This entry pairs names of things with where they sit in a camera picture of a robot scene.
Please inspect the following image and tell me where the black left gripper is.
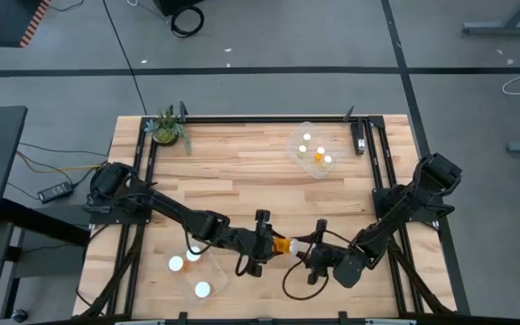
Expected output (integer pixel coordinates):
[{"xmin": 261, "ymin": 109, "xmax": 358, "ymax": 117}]
[{"xmin": 241, "ymin": 209, "xmax": 289, "ymax": 278}]

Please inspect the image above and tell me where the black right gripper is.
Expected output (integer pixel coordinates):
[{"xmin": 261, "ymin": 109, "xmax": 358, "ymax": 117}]
[{"xmin": 292, "ymin": 218, "xmax": 334, "ymax": 286}]

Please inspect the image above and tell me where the white orange ball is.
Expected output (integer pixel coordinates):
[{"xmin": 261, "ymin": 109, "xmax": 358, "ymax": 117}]
[{"xmin": 273, "ymin": 237, "xmax": 301, "ymax": 257}]

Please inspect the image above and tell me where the clear plastic bin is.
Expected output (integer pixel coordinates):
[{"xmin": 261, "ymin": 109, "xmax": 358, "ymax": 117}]
[
  {"xmin": 284, "ymin": 120, "xmax": 347, "ymax": 181},
  {"xmin": 163, "ymin": 243, "xmax": 230, "ymax": 304}
]

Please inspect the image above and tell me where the green plant in black pot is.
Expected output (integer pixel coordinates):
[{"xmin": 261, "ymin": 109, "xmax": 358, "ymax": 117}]
[{"xmin": 144, "ymin": 106, "xmax": 193, "ymax": 157}]

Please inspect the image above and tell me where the black power adapter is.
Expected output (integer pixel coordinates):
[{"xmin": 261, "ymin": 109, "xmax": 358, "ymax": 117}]
[{"xmin": 37, "ymin": 181, "xmax": 74, "ymax": 204}]

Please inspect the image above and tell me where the grey metal desk base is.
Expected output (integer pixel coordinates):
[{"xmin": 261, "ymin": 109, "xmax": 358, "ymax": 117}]
[{"xmin": 0, "ymin": 198, "xmax": 90, "ymax": 325}]

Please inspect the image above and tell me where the black floor box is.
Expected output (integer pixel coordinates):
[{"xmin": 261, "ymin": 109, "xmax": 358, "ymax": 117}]
[{"xmin": 153, "ymin": 0, "xmax": 205, "ymax": 17}]

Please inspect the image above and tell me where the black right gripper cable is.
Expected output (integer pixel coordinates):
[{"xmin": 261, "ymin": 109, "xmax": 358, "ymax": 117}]
[{"xmin": 281, "ymin": 227, "xmax": 357, "ymax": 302}]

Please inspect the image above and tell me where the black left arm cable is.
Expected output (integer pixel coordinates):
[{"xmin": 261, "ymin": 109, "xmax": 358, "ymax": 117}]
[{"xmin": 182, "ymin": 225, "xmax": 261, "ymax": 278}]

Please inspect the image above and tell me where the black bracket silver tip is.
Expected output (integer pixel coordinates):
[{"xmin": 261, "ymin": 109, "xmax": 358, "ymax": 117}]
[{"xmin": 352, "ymin": 117, "xmax": 367, "ymax": 156}]

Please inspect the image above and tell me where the black metal table frame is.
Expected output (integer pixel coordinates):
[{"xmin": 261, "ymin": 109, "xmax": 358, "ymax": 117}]
[{"xmin": 72, "ymin": 101, "xmax": 473, "ymax": 325}]

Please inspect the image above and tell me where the yellow floor cable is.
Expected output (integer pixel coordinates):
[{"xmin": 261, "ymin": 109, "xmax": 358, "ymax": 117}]
[{"xmin": 14, "ymin": 151, "xmax": 104, "ymax": 175}]

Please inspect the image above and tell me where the long black floor cable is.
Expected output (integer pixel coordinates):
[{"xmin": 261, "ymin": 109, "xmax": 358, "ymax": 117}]
[{"xmin": 101, "ymin": 0, "xmax": 148, "ymax": 116}]

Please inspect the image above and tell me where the coiled black cable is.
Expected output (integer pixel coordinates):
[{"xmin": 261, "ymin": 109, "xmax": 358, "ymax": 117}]
[{"xmin": 170, "ymin": 4, "xmax": 206, "ymax": 39}]

